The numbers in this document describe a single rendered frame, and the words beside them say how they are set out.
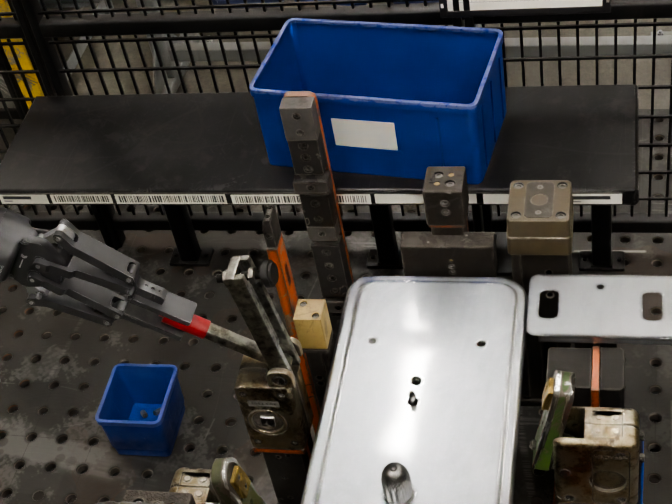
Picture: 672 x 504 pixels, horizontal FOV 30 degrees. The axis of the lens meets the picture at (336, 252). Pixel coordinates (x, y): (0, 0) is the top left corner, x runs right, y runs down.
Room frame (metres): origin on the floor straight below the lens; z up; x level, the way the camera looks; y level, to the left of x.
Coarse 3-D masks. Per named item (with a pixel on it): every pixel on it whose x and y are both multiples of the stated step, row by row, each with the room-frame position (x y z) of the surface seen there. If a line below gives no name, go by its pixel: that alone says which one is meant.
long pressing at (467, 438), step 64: (384, 320) 1.04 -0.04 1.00; (448, 320) 1.02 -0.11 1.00; (512, 320) 0.99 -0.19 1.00; (384, 384) 0.94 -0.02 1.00; (448, 384) 0.92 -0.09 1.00; (512, 384) 0.90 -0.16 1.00; (320, 448) 0.86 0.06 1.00; (384, 448) 0.85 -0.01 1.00; (448, 448) 0.83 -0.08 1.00; (512, 448) 0.82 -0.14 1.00
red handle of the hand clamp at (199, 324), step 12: (168, 324) 0.97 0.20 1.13; (180, 324) 0.97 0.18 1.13; (192, 324) 0.97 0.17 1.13; (204, 324) 0.97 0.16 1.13; (204, 336) 0.96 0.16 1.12; (216, 336) 0.96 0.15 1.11; (228, 336) 0.96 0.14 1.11; (240, 336) 0.97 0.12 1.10; (240, 348) 0.95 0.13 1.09; (252, 348) 0.95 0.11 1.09; (264, 360) 0.95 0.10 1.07; (288, 360) 0.94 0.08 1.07
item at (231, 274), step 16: (240, 256) 0.97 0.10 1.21; (224, 272) 0.96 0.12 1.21; (240, 272) 0.96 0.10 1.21; (256, 272) 0.95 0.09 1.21; (272, 272) 0.94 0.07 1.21; (240, 288) 0.94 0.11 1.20; (256, 288) 0.96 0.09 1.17; (240, 304) 0.94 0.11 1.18; (256, 304) 0.94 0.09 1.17; (272, 304) 0.96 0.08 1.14; (256, 320) 0.93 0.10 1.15; (272, 320) 0.96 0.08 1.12; (256, 336) 0.94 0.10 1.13; (272, 336) 0.93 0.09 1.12; (288, 336) 0.96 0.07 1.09; (272, 352) 0.93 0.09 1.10; (288, 352) 0.96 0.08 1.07; (288, 368) 0.93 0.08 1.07
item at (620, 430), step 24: (576, 408) 0.81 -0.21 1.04; (600, 408) 0.81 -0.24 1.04; (624, 408) 0.81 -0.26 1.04; (576, 432) 0.81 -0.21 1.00; (600, 432) 0.78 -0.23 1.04; (624, 432) 0.77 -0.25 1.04; (576, 456) 0.77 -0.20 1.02; (600, 456) 0.76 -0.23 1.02; (624, 456) 0.76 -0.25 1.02; (576, 480) 0.77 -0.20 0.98; (600, 480) 0.77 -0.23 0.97; (624, 480) 0.76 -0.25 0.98
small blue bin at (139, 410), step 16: (128, 368) 1.25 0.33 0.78; (144, 368) 1.24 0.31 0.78; (160, 368) 1.24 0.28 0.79; (176, 368) 1.23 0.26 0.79; (112, 384) 1.23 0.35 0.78; (128, 384) 1.25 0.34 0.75; (144, 384) 1.24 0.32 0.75; (160, 384) 1.24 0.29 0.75; (176, 384) 1.21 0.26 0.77; (112, 400) 1.21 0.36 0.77; (128, 400) 1.24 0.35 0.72; (144, 400) 1.25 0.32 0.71; (160, 400) 1.24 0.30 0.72; (176, 400) 1.20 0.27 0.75; (96, 416) 1.17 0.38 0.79; (112, 416) 1.19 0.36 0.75; (128, 416) 1.22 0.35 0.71; (144, 416) 1.22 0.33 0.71; (160, 416) 1.14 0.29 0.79; (176, 416) 1.19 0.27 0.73; (112, 432) 1.16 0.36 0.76; (128, 432) 1.15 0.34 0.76; (144, 432) 1.14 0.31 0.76; (160, 432) 1.14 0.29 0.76; (176, 432) 1.18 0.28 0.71; (128, 448) 1.15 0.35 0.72; (144, 448) 1.15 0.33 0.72; (160, 448) 1.14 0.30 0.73
